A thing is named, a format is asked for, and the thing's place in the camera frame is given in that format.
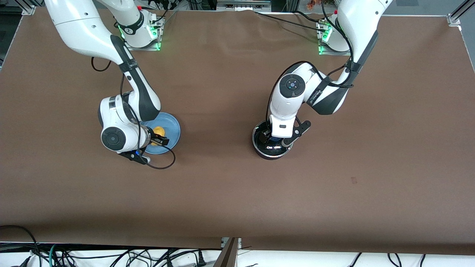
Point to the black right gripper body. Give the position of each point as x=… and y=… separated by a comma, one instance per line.
x=153, y=137

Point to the yellow potato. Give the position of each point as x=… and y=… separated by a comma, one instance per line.
x=159, y=131

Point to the glass lid with blue knob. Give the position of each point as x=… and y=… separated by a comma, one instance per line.
x=274, y=149

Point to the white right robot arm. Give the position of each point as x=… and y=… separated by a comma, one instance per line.
x=85, y=33

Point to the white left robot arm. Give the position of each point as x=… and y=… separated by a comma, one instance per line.
x=356, y=22

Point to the blue round plate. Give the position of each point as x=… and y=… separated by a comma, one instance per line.
x=172, y=129

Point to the brown table cover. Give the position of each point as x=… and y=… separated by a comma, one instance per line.
x=222, y=193

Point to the black power plug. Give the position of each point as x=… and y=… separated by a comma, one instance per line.
x=201, y=259

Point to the aluminium profile beam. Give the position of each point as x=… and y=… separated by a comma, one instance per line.
x=228, y=256

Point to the orange background objects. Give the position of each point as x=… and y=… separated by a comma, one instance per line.
x=313, y=4

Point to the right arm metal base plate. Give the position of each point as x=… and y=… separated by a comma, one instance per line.
x=148, y=48

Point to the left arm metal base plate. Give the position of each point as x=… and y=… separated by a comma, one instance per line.
x=326, y=52

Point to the silver metal rail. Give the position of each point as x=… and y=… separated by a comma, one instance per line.
x=243, y=4

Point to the aluminium frame post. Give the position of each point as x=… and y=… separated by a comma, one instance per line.
x=458, y=15
x=29, y=9

